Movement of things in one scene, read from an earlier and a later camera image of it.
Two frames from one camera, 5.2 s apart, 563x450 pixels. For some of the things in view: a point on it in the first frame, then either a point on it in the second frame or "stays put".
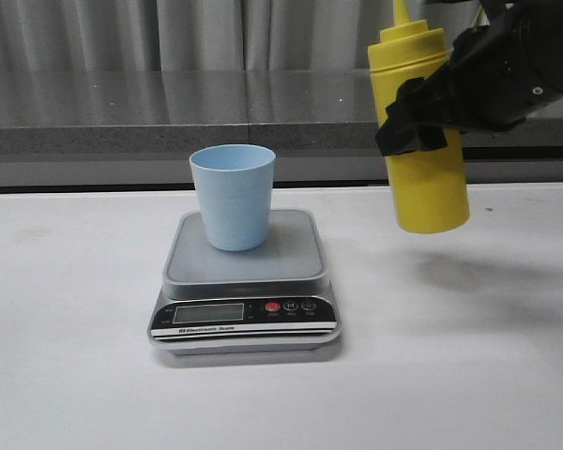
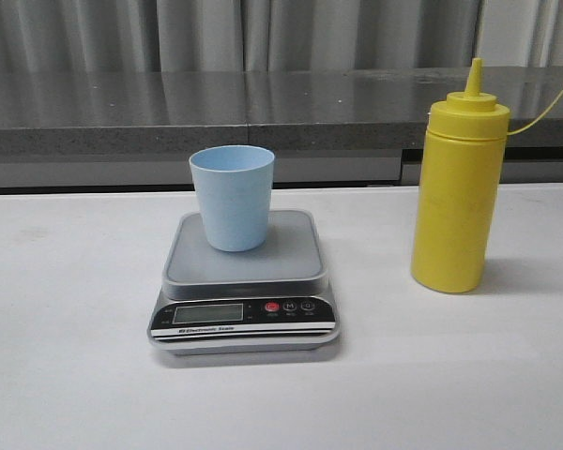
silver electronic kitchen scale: (273, 299) stays put
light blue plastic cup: (235, 187) stays put
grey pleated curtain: (190, 35) stays put
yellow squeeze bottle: (430, 186) -> (459, 188)
